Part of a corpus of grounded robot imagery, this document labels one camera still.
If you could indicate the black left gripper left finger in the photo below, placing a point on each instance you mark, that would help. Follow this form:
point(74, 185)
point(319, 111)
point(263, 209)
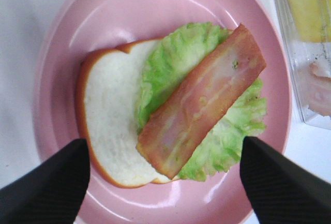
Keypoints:
point(53, 192)

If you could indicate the yellow cheese slice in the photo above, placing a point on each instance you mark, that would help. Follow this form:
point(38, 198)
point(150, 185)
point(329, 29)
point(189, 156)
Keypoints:
point(312, 19)

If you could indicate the bacon strip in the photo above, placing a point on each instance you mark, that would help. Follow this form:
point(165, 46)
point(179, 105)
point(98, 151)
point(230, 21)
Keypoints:
point(316, 88)
point(204, 99)

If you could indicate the pink round plate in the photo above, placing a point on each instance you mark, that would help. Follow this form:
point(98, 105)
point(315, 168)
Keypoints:
point(82, 26)

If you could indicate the right clear plastic container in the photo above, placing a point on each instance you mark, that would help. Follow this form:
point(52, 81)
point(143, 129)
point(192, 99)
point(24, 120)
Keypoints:
point(300, 54)

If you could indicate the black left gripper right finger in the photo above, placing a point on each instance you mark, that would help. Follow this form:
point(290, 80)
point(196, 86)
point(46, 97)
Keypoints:
point(279, 190)

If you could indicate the green lettuce leaf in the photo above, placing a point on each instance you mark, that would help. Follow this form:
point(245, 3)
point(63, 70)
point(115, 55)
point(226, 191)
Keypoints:
point(170, 58)

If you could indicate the bread slice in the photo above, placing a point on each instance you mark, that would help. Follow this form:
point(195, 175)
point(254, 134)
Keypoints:
point(106, 94)

